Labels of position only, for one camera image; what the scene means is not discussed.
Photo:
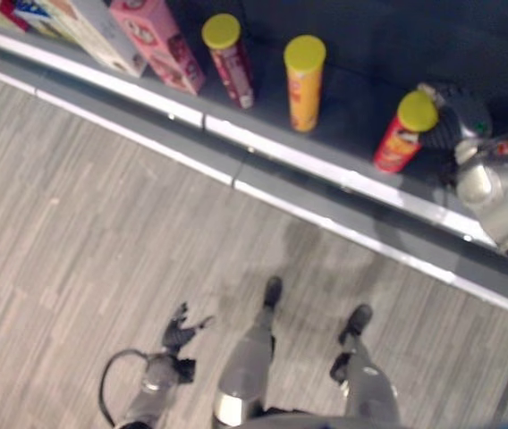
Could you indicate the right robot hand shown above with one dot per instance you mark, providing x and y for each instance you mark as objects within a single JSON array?
[{"x": 453, "y": 111}]

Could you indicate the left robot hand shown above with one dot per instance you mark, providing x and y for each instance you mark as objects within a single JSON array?
[{"x": 177, "y": 335}]

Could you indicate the red chip can yellow lid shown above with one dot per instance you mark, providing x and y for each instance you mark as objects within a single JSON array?
[{"x": 399, "y": 143}]

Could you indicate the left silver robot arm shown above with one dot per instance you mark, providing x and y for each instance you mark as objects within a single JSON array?
[{"x": 155, "y": 389}]

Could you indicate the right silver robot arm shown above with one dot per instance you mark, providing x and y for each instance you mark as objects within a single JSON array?
[{"x": 495, "y": 201}]

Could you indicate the left dark robot foot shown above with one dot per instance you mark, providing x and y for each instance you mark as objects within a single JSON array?
[{"x": 273, "y": 290}]

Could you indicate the dark robot foot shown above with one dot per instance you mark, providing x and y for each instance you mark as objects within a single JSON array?
[
  {"x": 356, "y": 322},
  {"x": 273, "y": 290}
]

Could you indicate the orange chip can yellow lid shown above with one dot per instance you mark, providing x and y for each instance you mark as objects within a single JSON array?
[{"x": 304, "y": 89}]

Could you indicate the grey shelf with white edge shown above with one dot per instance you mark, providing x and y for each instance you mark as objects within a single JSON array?
[{"x": 307, "y": 165}]

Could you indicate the right dark robot foot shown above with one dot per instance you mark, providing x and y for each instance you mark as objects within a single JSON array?
[{"x": 356, "y": 322}]

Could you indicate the right silver robot leg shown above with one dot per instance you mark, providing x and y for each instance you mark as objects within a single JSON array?
[{"x": 368, "y": 380}]

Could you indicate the maroon chip can yellow lid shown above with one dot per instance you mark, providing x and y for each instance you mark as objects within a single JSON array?
[{"x": 234, "y": 67}]

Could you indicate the white beige snack box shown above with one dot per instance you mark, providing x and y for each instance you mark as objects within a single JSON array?
[{"x": 97, "y": 31}]

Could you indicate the blue yellow snack box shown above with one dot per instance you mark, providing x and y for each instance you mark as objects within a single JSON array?
[{"x": 35, "y": 18}]

